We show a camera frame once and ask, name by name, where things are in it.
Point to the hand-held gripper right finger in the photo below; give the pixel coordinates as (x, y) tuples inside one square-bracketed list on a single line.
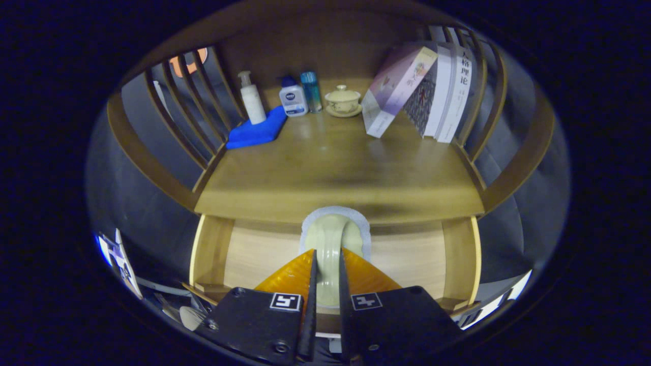
[(346, 315)]

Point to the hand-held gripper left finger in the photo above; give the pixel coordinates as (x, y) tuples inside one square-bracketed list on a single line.
[(310, 315)]

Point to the wooden drawer with black knob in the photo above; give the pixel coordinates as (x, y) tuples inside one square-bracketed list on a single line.
[(254, 254)]

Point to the wooden countertop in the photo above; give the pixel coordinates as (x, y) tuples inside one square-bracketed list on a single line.
[(330, 173)]

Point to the wooden cabinet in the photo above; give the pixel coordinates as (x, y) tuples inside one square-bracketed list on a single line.
[(524, 142)]

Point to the beige round object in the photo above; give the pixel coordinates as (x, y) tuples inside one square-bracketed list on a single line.
[(192, 317)]

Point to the white panel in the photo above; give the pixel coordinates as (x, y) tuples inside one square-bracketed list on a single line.
[(501, 300)]

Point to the blue cloth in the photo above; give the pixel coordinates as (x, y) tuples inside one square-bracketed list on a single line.
[(257, 132)]

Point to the white and blue device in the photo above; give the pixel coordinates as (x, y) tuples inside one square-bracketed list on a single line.
[(119, 259)]

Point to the beige lidded tea cup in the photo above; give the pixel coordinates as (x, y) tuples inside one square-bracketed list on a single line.
[(343, 101)]

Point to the white bottle with blue cap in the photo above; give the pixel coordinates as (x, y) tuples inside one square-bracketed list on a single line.
[(293, 99)]

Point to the white pump bottle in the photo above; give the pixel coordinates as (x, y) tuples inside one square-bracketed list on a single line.
[(253, 101)]

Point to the teal bottle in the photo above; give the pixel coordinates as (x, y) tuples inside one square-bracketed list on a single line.
[(311, 94)]

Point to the dark patterned book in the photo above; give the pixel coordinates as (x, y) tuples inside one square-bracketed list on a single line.
[(424, 101)]

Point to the purple and white book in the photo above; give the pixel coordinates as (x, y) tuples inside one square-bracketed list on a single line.
[(394, 89)]

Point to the plain white book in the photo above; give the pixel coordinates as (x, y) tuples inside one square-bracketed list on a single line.
[(441, 86)]

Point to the white book with black lettering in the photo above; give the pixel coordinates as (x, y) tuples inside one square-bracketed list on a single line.
[(459, 91)]

